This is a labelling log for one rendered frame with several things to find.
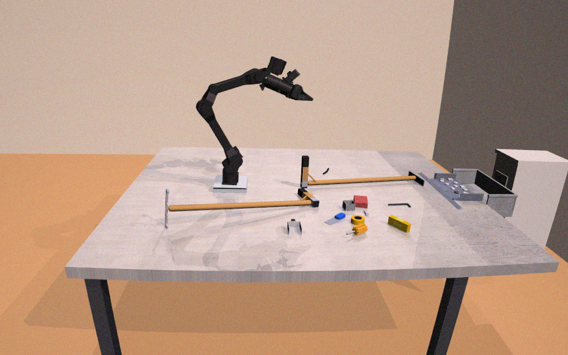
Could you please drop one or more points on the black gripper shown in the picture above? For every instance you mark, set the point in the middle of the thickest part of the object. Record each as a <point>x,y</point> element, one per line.
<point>292,91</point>

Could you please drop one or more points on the yellow ring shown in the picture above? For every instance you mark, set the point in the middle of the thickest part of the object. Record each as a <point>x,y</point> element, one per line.
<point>357,219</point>

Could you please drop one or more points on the long tan scraper with grey crossbar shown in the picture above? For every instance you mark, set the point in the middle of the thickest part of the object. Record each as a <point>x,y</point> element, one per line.
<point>307,199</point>

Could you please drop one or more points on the red rectangular block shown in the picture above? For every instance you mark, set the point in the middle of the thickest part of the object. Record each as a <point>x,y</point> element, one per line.
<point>361,201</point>

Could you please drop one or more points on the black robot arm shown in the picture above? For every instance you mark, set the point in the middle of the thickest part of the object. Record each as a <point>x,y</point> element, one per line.
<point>204,107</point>

